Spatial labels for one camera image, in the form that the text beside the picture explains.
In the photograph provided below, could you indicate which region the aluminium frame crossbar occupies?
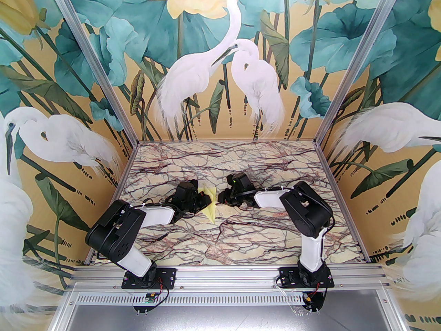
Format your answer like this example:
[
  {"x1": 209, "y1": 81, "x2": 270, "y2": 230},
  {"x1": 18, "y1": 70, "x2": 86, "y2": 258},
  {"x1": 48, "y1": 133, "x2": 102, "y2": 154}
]
[{"x1": 65, "y1": 263, "x2": 394, "y2": 291}]

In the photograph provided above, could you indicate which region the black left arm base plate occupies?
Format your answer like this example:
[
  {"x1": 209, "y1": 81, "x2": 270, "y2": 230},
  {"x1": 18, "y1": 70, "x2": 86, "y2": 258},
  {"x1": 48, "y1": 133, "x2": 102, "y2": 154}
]
[{"x1": 122, "y1": 268, "x2": 177, "y2": 289}]

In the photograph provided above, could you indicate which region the red black wire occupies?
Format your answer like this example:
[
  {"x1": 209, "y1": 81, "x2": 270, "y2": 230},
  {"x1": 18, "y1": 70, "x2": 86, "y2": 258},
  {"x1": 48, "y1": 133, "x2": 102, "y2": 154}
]
[
  {"x1": 303, "y1": 283, "x2": 331, "y2": 304},
  {"x1": 152, "y1": 277, "x2": 170, "y2": 303}
]

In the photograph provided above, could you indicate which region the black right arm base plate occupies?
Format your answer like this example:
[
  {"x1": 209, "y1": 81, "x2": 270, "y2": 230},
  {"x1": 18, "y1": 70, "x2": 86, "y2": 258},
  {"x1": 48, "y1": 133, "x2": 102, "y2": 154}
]
[{"x1": 278, "y1": 267, "x2": 335, "y2": 289}]

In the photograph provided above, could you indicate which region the grey metal sheet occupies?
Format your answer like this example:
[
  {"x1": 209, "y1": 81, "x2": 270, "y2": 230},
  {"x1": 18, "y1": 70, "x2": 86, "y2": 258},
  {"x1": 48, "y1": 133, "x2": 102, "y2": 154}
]
[{"x1": 52, "y1": 304, "x2": 409, "y2": 331}]

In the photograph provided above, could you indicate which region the perforated metal strip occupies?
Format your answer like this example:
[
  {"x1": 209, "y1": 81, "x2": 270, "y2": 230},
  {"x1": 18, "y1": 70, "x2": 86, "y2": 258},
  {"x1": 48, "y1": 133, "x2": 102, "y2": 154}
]
[{"x1": 67, "y1": 291, "x2": 391, "y2": 307}]

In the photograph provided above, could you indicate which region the aluminium frame post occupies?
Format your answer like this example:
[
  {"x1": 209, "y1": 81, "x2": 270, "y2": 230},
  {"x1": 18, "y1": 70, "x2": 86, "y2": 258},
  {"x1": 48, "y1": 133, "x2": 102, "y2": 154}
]
[
  {"x1": 45, "y1": 0, "x2": 141, "y2": 144},
  {"x1": 315, "y1": 0, "x2": 404, "y2": 144}
]

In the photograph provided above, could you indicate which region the pale yellow paper sheet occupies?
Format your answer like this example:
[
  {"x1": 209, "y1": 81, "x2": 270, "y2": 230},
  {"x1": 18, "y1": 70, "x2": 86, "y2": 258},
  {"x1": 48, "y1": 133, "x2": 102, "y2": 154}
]
[{"x1": 201, "y1": 186, "x2": 218, "y2": 224}]

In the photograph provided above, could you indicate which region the aluminium table side rail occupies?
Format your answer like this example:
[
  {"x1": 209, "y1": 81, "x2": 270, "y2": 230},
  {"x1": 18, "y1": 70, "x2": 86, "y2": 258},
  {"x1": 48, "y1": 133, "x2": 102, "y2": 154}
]
[
  {"x1": 83, "y1": 142, "x2": 140, "y2": 265},
  {"x1": 315, "y1": 142, "x2": 372, "y2": 264}
]

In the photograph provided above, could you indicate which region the black mounting bracket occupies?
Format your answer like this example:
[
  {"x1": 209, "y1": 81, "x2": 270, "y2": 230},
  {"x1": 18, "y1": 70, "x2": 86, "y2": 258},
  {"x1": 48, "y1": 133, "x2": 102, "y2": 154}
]
[{"x1": 302, "y1": 290, "x2": 328, "y2": 313}]

